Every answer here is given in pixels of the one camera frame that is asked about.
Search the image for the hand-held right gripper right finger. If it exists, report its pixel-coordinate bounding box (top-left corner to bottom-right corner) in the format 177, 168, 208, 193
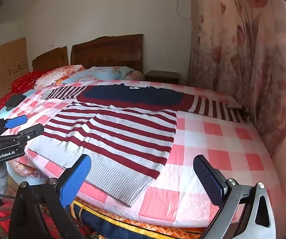
193, 154, 276, 239

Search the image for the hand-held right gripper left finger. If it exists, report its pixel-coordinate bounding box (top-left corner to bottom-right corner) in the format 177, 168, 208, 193
9, 154, 92, 239

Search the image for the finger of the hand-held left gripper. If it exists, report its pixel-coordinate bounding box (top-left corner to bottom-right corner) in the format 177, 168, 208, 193
11, 123, 45, 142
0, 115, 28, 130

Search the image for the red grey striped knit sweater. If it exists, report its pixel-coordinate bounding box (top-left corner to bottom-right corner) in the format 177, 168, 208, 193
27, 83, 248, 208

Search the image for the light blue bed sheet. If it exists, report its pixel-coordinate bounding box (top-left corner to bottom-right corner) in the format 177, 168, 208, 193
0, 90, 38, 119

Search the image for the dark cloth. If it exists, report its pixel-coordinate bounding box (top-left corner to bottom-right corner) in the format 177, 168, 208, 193
5, 93, 27, 107

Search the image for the pink checkered bed sheet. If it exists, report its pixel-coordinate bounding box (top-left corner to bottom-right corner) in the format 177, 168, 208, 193
0, 80, 283, 228

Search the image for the pink floral quilt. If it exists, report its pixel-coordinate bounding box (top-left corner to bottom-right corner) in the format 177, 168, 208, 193
7, 154, 66, 185

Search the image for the red patterned blanket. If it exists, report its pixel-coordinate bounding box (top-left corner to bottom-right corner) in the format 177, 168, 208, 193
0, 70, 56, 126

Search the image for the navy yellow striped blanket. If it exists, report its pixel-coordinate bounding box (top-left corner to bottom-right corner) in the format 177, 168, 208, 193
68, 199, 208, 239

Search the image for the orange floral pillow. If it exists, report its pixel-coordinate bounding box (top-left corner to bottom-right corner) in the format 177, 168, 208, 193
34, 65, 85, 90

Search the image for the light wooden wardrobe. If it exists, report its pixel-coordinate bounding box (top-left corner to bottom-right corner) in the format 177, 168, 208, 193
0, 37, 29, 107

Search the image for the red floral jacket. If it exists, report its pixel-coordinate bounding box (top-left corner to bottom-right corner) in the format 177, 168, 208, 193
0, 197, 17, 239

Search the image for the small wooden headboard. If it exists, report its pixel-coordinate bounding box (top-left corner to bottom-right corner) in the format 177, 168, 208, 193
32, 46, 69, 71

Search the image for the light blue floral pillow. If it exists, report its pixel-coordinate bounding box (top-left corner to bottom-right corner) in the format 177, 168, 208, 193
61, 66, 135, 84

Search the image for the large carved wooden headboard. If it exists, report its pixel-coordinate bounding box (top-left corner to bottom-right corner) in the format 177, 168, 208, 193
71, 34, 144, 73

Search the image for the dark wooden nightstand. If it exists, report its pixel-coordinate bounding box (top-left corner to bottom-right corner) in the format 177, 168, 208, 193
144, 70, 181, 84

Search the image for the small pink floral pillow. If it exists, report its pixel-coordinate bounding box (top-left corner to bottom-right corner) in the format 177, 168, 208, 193
124, 70, 143, 81

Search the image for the pink floral curtain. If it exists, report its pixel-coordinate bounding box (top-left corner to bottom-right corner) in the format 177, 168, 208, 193
186, 0, 286, 157

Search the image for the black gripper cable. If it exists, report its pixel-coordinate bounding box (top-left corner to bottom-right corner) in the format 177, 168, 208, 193
0, 189, 17, 221

